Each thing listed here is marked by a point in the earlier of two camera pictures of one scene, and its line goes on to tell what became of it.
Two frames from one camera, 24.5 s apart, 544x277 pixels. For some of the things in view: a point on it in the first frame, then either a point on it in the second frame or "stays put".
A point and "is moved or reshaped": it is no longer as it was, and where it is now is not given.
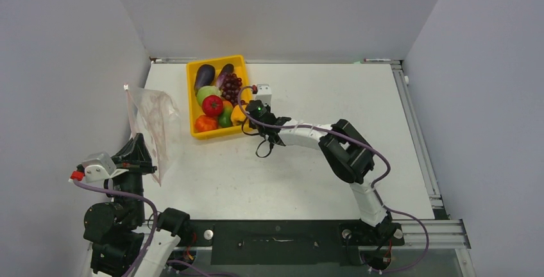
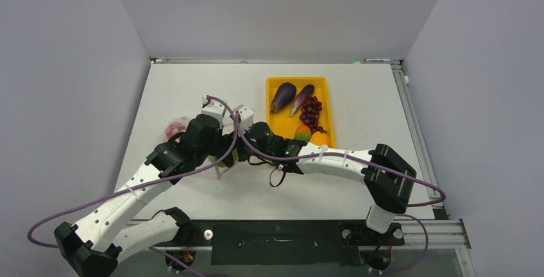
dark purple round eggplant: x=205 y=75 to x=285 y=93
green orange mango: x=225 y=118 is moved or reshaped
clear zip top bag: x=156 y=118 to x=222 y=163
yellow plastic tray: x=238 y=62 to x=283 y=124
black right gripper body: x=255 y=125 to x=244 y=154
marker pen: x=376 y=59 stays put
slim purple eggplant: x=227 y=69 to x=306 y=92
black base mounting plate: x=290 y=242 stays put
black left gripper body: x=132 y=181 to x=213 y=149
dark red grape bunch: x=231 y=88 to x=310 y=114
